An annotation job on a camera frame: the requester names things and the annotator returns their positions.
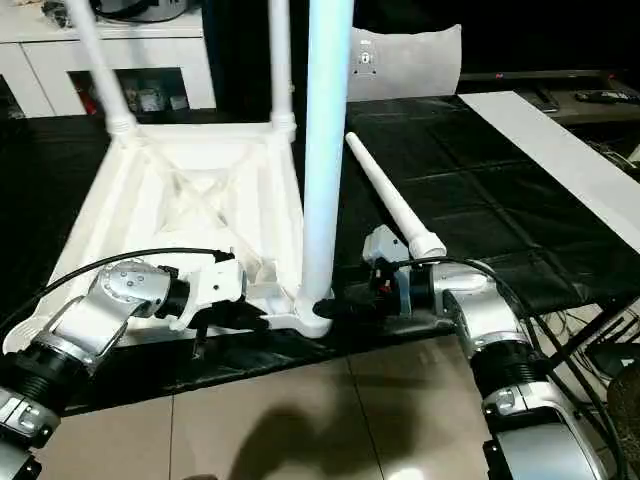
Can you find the black stand leg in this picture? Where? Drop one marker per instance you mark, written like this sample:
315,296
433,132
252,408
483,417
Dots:
590,335

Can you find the white flat panel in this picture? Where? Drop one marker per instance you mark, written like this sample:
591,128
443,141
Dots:
570,160

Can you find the small red bottle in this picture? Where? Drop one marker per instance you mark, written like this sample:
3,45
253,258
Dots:
85,98

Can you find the white plastic table leg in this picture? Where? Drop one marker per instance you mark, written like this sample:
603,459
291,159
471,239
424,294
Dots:
280,60
328,130
100,70
390,195

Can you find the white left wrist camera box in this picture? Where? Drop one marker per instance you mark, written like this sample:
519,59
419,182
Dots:
212,285

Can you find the white cabinet with glass doors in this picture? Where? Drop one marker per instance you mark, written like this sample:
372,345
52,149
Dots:
40,60

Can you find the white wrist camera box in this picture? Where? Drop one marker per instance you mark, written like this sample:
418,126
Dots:
385,248
212,285

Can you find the dark round appliance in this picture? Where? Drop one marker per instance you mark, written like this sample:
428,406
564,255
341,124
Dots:
150,8

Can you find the dark clutter pile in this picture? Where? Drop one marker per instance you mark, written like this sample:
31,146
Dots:
55,10

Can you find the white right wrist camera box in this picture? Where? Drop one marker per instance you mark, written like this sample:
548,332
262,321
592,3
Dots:
385,248

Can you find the grey pillow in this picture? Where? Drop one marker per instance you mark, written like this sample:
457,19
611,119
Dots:
410,60

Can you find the black work mat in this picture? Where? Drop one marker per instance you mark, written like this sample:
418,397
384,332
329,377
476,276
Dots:
500,190

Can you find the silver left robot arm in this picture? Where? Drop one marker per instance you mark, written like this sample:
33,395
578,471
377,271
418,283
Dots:
90,320

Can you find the white plastic table top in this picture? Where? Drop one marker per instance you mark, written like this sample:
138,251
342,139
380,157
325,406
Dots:
200,200

